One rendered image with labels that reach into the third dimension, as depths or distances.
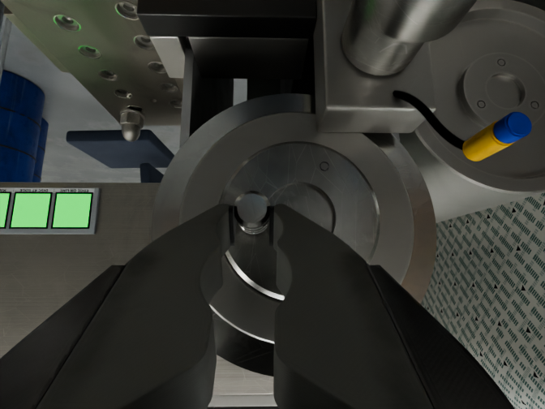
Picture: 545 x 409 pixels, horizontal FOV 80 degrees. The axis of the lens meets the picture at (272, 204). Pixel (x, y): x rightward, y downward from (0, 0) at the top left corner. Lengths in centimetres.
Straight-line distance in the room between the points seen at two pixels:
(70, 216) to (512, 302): 54
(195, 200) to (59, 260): 43
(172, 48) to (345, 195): 13
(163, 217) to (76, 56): 33
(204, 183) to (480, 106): 16
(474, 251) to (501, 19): 19
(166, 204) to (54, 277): 41
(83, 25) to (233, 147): 28
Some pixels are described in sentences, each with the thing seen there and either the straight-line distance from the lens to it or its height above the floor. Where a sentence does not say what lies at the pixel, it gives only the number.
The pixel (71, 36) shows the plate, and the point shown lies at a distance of 45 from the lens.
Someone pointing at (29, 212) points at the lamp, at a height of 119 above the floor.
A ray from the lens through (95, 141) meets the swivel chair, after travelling 214.
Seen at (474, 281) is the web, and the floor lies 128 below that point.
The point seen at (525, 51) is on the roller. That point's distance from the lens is 26.
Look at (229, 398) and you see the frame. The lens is 53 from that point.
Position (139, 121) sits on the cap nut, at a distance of 57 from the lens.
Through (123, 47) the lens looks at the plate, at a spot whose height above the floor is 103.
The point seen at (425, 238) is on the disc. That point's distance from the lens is 19.
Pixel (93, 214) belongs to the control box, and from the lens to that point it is 55.
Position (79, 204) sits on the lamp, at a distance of 57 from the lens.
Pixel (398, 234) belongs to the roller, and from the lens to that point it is 17.
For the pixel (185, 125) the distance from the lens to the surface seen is 19.
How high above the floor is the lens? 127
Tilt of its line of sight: 12 degrees down
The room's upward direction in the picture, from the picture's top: 180 degrees clockwise
